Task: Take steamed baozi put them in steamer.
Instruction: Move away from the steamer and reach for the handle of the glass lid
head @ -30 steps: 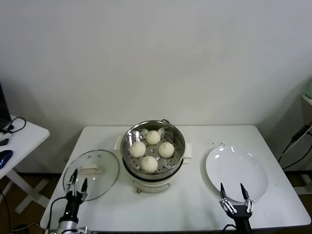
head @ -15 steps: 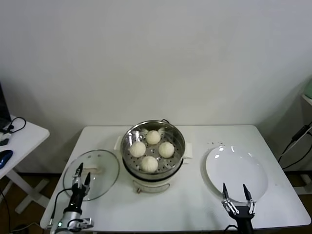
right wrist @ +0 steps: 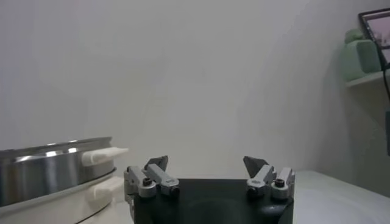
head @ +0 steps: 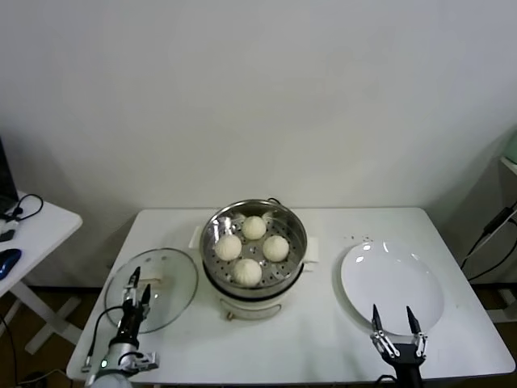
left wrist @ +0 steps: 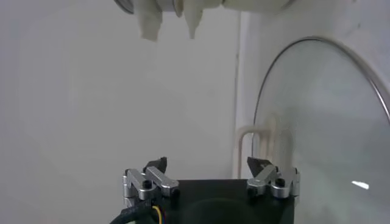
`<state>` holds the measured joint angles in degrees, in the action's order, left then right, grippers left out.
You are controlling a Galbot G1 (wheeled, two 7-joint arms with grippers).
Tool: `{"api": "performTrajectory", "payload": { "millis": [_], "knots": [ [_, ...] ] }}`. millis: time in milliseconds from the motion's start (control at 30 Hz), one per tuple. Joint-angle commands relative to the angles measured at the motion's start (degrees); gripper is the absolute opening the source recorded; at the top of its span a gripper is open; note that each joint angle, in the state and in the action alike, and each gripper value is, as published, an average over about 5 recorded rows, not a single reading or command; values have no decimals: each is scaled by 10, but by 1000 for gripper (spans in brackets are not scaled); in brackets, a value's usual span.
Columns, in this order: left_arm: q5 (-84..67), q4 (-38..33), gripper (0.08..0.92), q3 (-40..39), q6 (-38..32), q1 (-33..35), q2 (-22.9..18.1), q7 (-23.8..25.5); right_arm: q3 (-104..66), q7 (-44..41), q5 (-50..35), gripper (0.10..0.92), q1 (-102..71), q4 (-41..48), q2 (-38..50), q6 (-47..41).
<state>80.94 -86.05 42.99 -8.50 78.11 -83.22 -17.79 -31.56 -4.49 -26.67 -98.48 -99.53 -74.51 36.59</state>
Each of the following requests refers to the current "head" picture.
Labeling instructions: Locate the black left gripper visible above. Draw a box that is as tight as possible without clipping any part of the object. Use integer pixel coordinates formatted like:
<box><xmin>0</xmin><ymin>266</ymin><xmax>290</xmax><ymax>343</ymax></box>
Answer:
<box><xmin>116</xmin><ymin>265</ymin><xmax>152</xmax><ymax>343</ymax></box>

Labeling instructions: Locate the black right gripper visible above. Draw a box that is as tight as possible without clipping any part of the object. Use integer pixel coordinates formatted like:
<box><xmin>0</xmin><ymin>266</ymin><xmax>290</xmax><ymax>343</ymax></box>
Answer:
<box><xmin>370</xmin><ymin>303</ymin><xmax>428</xmax><ymax>388</ymax></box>

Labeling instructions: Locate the glass lid with white handle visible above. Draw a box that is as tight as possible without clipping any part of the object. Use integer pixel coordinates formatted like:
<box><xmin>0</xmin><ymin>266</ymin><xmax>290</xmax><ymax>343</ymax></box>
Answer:
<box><xmin>104</xmin><ymin>247</ymin><xmax>200</xmax><ymax>335</ymax></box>

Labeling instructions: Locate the white steamed baozi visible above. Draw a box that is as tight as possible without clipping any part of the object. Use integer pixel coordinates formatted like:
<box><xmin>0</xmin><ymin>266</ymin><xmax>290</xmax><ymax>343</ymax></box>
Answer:
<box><xmin>262</xmin><ymin>235</ymin><xmax>291</xmax><ymax>262</ymax></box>
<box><xmin>233</xmin><ymin>258</ymin><xmax>263</xmax><ymax>288</ymax></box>
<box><xmin>215</xmin><ymin>235</ymin><xmax>243</xmax><ymax>262</ymax></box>
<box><xmin>242</xmin><ymin>216</ymin><xmax>267</xmax><ymax>241</ymax></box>

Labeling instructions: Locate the perforated steel steamer basket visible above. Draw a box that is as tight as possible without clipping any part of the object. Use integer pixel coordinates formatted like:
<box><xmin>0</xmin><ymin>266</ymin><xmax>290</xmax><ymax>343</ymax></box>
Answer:
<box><xmin>189</xmin><ymin>197</ymin><xmax>322</xmax><ymax>290</ymax></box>

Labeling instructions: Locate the large white plate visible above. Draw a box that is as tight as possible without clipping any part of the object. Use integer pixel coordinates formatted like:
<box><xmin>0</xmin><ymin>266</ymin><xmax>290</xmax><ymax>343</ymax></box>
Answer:
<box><xmin>340</xmin><ymin>241</ymin><xmax>445</xmax><ymax>336</ymax></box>

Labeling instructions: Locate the white folding side table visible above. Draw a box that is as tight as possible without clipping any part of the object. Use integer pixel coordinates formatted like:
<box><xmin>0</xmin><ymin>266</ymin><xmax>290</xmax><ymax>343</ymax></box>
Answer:
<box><xmin>0</xmin><ymin>189</ymin><xmax>84</xmax><ymax>356</ymax></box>

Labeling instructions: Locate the white furniture base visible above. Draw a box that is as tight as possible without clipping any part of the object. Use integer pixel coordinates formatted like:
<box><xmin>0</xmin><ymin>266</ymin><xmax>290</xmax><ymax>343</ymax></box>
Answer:
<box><xmin>490</xmin><ymin>289</ymin><xmax>517</xmax><ymax>324</ymax></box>

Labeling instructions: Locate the white electric cooking pot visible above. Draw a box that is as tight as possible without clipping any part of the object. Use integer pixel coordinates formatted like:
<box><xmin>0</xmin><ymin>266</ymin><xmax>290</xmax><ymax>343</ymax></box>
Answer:
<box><xmin>201</xmin><ymin>260</ymin><xmax>320</xmax><ymax>323</ymax></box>

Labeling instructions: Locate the blue computer mouse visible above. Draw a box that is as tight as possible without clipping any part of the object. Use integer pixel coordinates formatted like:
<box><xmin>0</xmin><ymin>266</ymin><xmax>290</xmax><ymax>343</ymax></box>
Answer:
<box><xmin>0</xmin><ymin>248</ymin><xmax>23</xmax><ymax>278</ymax></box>

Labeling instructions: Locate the dark power adapter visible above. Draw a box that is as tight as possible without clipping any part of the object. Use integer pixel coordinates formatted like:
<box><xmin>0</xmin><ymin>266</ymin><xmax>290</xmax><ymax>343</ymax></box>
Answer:
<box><xmin>485</xmin><ymin>208</ymin><xmax>509</xmax><ymax>234</ymax></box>

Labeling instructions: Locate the dark laptop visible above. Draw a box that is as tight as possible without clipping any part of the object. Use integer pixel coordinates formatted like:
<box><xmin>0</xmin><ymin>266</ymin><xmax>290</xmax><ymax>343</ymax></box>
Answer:
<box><xmin>0</xmin><ymin>135</ymin><xmax>20</xmax><ymax>215</ymax></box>

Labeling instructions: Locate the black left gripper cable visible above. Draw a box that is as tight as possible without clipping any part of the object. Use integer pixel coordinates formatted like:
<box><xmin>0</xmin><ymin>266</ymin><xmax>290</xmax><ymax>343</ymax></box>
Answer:
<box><xmin>82</xmin><ymin>305</ymin><xmax>124</xmax><ymax>371</ymax></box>

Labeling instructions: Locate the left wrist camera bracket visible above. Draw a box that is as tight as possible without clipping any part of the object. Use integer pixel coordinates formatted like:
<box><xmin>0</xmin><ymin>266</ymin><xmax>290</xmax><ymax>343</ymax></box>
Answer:
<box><xmin>120</xmin><ymin>350</ymin><xmax>159</xmax><ymax>371</ymax></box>

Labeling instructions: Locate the thick black cable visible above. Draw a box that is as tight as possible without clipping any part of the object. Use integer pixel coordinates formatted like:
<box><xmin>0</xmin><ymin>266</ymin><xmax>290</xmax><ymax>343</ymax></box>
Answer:
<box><xmin>468</xmin><ymin>238</ymin><xmax>517</xmax><ymax>284</ymax></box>

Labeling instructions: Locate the thin black cable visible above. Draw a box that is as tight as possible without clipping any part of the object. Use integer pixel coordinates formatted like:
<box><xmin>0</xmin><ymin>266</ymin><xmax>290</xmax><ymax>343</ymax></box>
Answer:
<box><xmin>461</xmin><ymin>226</ymin><xmax>502</xmax><ymax>271</ymax></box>

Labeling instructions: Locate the grey floor cable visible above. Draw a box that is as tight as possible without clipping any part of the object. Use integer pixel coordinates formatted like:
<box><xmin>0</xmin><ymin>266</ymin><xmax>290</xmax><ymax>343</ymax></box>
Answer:
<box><xmin>19</xmin><ymin>367</ymin><xmax>68</xmax><ymax>385</ymax></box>

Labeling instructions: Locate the black looped cable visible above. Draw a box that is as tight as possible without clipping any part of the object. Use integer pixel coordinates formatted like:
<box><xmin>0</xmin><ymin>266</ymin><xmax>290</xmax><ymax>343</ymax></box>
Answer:
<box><xmin>6</xmin><ymin>192</ymin><xmax>45</xmax><ymax>222</ymax></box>

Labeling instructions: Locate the black floor cable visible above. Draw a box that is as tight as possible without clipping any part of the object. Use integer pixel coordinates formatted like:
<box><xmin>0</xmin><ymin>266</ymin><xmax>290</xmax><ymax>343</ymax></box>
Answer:
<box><xmin>0</xmin><ymin>310</ymin><xmax>19</xmax><ymax>388</ymax></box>

